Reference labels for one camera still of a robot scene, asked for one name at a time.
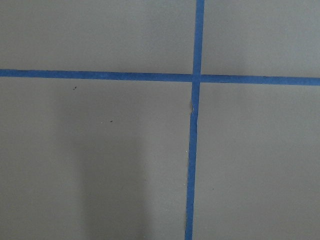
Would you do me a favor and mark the horizontal blue tape strip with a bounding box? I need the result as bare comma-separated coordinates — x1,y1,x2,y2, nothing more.
0,69,320,86

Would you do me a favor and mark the vertical blue tape strip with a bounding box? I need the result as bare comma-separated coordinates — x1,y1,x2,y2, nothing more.
184,0,205,240

